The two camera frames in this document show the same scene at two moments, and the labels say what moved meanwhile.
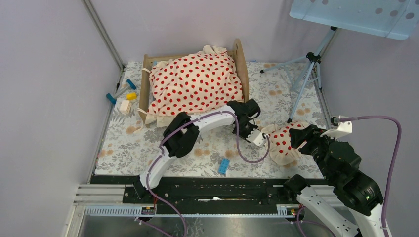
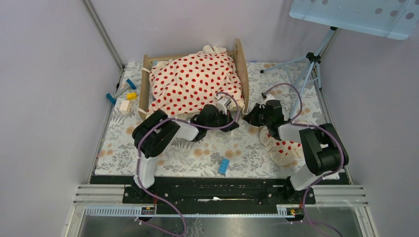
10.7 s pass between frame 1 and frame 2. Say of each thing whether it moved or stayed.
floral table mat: stayed
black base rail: stayed
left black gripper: moved
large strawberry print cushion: stayed
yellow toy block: stayed
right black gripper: moved
